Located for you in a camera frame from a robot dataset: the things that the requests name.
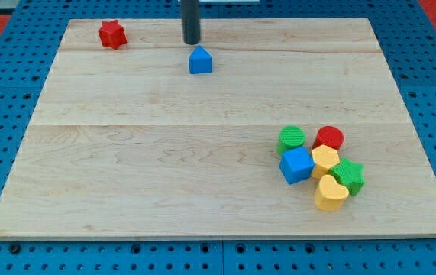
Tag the green cylinder block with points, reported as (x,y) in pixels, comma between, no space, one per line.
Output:
(290,137)

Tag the blue cube block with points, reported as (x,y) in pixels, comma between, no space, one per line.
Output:
(296,165)

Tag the light wooden board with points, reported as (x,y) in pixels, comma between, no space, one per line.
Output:
(127,145)

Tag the yellow hexagon block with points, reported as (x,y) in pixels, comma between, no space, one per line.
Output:
(324,158)

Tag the red cylinder block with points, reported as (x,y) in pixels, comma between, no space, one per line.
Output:
(329,136)

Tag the yellow heart block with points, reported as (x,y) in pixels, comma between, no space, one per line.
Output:
(329,194)

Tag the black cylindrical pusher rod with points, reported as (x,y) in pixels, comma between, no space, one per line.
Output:
(190,18)

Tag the green star block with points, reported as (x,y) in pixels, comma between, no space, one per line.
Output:
(349,174)

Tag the red star block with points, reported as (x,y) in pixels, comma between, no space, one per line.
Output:
(112,34)

